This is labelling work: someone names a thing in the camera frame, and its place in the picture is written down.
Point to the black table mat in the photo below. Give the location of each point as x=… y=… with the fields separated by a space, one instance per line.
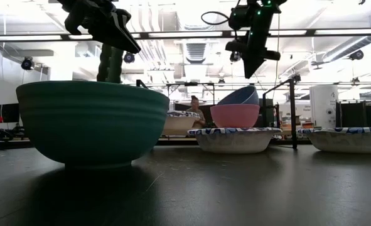
x=185 y=194

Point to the red bowl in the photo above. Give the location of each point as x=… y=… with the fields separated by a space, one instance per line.
x=235 y=116

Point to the black ceiling spotlight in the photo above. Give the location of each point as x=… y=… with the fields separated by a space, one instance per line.
x=27 y=63
x=129 y=57
x=357 y=55
x=235 y=56

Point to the black partition panel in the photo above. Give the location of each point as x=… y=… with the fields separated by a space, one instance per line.
x=361 y=114

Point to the black metal shelf frame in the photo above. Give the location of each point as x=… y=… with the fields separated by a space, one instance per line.
x=292 y=110

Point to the white cylindrical machine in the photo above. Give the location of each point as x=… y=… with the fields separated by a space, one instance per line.
x=324 y=106

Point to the blue ribbed bowl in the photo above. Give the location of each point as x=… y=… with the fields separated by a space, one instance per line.
x=241 y=95

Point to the wooden shelf board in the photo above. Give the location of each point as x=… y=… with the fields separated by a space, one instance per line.
x=175 y=135

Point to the ceiling air vent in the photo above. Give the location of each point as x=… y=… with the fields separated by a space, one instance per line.
x=196 y=51

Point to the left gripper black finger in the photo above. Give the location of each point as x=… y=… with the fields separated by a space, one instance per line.
x=105 y=33
x=125 y=34

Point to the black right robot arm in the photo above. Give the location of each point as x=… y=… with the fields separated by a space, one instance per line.
x=260 y=19

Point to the overhead light bar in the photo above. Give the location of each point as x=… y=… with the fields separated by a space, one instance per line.
x=185 y=34

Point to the grey ceiling duct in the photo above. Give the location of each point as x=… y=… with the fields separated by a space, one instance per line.
x=367 y=40

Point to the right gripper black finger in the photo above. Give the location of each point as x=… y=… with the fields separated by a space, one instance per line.
x=251 y=67

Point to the green ribbed bowl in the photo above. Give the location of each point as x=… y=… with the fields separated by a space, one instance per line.
x=91 y=125

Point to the person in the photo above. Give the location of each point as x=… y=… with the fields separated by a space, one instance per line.
x=195 y=108

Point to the blue patterned paper bowl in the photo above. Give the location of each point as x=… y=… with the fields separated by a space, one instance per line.
x=180 y=125
x=348 y=142
x=185 y=113
x=235 y=142

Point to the green cactus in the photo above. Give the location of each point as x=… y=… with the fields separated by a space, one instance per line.
x=110 y=67

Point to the black background monitor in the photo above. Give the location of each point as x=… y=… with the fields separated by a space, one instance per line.
x=11 y=113

